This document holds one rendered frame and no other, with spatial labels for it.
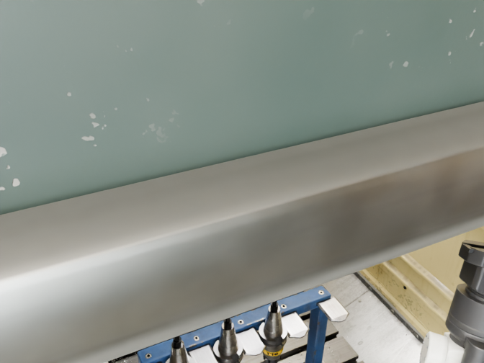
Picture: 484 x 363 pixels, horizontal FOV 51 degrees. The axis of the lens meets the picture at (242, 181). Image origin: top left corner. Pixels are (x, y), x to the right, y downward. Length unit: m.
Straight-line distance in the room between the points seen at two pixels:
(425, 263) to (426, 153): 1.43
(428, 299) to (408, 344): 0.18
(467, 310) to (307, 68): 0.75
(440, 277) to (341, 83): 1.42
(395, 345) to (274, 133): 1.60
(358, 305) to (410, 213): 1.67
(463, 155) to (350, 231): 0.04
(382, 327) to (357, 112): 1.62
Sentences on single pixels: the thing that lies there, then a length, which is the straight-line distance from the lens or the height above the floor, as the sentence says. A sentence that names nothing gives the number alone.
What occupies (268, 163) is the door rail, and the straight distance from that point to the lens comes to 0.15.
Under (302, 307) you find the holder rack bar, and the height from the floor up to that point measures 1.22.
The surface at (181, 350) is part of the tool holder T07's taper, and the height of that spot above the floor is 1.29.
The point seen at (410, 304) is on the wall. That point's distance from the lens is 1.72.
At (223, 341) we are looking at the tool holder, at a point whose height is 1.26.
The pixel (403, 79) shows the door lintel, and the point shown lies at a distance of 0.18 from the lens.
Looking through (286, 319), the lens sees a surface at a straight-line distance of 1.22.
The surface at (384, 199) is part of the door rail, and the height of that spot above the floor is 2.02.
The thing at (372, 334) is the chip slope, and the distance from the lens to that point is 1.78.
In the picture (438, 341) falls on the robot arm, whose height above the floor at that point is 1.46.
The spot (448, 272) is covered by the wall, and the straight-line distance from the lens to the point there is 1.54.
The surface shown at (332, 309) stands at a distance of 1.26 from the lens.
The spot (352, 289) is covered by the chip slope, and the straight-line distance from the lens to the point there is 1.88.
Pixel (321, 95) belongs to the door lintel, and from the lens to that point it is 0.17.
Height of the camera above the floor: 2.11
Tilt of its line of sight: 32 degrees down
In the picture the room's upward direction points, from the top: straight up
